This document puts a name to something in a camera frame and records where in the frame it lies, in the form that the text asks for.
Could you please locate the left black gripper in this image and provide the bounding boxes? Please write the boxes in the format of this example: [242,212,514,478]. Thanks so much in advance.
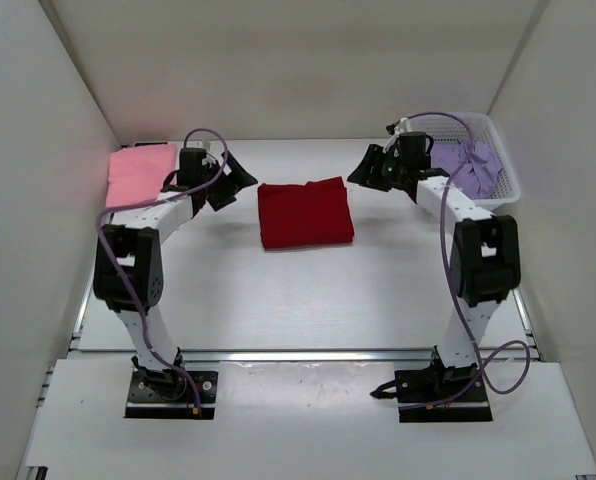
[200,151,258,211]

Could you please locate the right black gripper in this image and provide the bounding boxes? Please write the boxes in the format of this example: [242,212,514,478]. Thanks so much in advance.
[350,146,409,193]

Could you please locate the red t shirt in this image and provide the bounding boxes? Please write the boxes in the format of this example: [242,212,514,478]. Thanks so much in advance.
[257,177,355,250]

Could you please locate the pink t shirt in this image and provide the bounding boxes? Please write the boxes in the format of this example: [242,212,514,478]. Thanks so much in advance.
[105,144,177,207]

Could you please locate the lavender t shirt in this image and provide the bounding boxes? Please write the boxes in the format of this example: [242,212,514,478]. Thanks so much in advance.
[431,141,502,200]

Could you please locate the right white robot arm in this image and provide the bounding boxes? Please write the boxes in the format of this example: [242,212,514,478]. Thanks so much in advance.
[347,131,521,400]

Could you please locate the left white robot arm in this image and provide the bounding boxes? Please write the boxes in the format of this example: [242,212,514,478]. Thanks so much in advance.
[93,144,257,400]

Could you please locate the white plastic basket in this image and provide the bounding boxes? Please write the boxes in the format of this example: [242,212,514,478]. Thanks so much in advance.
[408,112,521,211]

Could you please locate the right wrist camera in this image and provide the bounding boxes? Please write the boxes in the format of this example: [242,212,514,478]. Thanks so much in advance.
[386,117,412,140]

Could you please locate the aluminium rail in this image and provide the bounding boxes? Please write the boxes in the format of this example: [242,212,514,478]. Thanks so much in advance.
[183,349,431,363]

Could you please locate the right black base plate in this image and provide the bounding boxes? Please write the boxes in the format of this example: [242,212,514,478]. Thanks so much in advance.
[370,358,493,423]

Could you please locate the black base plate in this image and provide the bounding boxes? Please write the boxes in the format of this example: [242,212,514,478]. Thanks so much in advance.
[124,370,219,420]
[370,358,493,423]

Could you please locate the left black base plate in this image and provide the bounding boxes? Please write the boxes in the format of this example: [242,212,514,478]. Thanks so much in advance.
[124,370,219,420]

